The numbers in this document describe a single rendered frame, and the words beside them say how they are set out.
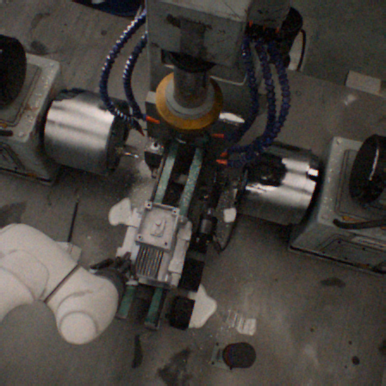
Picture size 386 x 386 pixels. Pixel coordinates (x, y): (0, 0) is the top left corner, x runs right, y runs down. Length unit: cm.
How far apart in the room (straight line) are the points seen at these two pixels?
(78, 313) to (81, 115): 69
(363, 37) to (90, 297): 268
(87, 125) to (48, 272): 58
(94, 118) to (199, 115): 36
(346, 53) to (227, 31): 227
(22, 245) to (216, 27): 57
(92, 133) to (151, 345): 71
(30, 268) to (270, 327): 93
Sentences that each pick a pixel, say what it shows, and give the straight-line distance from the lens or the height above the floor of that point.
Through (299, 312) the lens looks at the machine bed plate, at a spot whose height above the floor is 80.
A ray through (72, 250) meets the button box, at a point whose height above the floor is 107.
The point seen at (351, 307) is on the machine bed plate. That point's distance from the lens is 175.
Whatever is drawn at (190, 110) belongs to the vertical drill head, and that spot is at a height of 136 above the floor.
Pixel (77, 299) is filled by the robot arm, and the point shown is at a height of 148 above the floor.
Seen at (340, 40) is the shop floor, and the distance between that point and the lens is 325.
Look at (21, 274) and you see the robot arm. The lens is 98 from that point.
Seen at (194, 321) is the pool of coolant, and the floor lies 80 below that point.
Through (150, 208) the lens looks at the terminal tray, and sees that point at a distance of 134.
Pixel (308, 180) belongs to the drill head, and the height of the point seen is 115.
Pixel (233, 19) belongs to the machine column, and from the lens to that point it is 94.
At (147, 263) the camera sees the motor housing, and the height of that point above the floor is 111.
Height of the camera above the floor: 242
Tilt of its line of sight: 70 degrees down
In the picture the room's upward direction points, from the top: 10 degrees clockwise
